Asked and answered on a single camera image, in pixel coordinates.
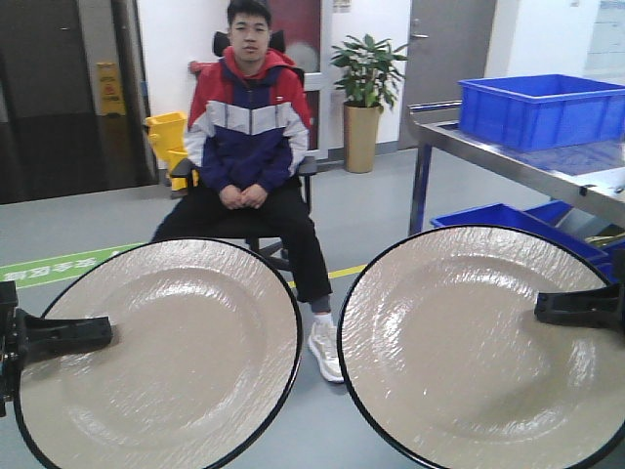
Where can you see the blue crate on table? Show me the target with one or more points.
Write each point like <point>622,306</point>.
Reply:
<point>530,113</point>

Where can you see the blue crate under table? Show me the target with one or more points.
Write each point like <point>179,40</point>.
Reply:
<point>540,220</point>

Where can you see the beige textured plate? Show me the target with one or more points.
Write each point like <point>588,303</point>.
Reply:
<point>445,359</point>
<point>205,349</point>

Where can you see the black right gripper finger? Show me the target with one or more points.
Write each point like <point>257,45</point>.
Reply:
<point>597,308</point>

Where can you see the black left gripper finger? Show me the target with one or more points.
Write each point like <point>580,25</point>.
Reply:
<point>42,339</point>

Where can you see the yellow wet floor sign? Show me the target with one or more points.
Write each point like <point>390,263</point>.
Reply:
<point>110,89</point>

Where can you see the seated man red jacket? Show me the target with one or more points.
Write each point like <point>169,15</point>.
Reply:
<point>254,146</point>

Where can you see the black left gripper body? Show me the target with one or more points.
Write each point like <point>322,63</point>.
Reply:
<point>9,344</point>

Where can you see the yellow mop bucket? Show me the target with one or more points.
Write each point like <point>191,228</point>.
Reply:
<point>165,133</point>

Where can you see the potted plant gold pot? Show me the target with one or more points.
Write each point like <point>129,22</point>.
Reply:
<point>370,79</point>

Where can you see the black office chair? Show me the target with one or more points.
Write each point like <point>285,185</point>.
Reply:
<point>293,171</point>

